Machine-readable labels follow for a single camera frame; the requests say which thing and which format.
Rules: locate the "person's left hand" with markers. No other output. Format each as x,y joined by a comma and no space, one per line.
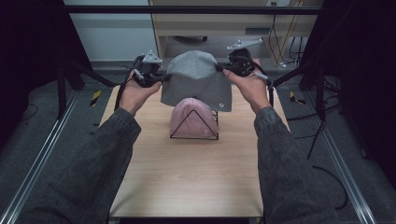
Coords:
135,96

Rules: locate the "black metal crossbar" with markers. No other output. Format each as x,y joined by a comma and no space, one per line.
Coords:
186,9

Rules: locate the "grey beanie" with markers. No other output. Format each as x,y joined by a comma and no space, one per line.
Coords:
196,81

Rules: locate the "white partition panel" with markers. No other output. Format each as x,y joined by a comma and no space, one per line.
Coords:
115,37

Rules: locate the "light wooden desk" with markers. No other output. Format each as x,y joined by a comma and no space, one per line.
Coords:
211,23

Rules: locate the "person's right hand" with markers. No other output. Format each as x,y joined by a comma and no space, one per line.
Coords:
253,88

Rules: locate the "black metal frame strut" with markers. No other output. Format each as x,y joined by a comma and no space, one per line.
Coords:
61,93
320,93

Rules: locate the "pink beanie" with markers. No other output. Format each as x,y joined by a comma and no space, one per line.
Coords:
193,124

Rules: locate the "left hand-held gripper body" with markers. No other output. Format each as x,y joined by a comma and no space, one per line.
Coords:
146,73

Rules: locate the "aluminium floor rail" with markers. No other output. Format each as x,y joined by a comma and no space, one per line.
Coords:
46,146
345,174

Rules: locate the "yellow black hazard tape strip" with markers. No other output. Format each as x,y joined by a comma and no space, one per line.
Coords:
295,98

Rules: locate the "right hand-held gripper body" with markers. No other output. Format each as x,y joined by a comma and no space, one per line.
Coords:
241,62

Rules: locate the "black curtain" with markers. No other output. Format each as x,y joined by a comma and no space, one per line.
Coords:
31,62
364,77

